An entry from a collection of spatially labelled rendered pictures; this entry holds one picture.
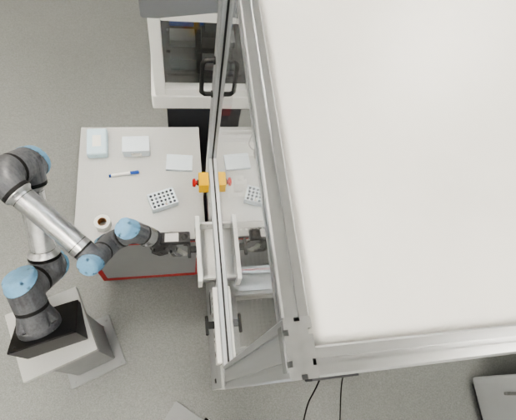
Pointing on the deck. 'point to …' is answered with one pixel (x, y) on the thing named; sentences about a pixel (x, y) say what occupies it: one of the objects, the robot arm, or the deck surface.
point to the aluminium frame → (290, 265)
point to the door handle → (203, 75)
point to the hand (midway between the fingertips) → (187, 248)
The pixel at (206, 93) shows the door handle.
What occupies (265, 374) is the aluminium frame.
